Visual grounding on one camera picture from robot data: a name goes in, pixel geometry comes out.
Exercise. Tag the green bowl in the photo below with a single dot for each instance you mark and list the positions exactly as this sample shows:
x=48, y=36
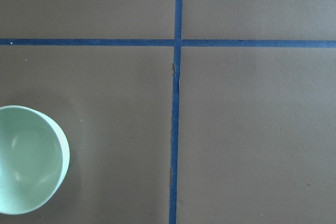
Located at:
x=35, y=157

